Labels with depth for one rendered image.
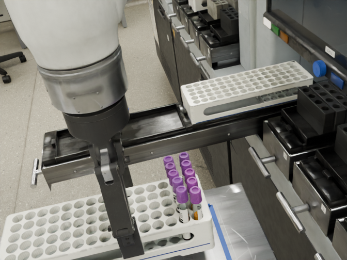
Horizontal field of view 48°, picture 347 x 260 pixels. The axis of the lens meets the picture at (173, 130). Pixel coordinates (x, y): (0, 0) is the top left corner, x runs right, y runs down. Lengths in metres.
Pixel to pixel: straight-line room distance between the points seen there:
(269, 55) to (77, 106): 0.71
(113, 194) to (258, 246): 0.28
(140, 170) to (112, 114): 1.62
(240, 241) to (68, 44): 0.42
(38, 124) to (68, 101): 2.27
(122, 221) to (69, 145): 0.50
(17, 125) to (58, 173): 1.85
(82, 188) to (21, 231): 1.45
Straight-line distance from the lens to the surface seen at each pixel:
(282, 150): 0.85
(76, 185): 2.09
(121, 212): 0.47
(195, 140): 0.91
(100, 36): 0.39
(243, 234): 0.66
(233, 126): 0.92
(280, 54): 1.05
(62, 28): 0.38
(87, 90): 0.41
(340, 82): 0.72
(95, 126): 0.44
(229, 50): 1.29
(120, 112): 0.45
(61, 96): 0.42
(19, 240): 0.61
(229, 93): 0.91
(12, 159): 2.46
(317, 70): 0.76
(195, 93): 0.92
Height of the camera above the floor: 1.34
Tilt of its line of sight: 36 degrees down
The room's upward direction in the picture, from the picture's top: 9 degrees counter-clockwise
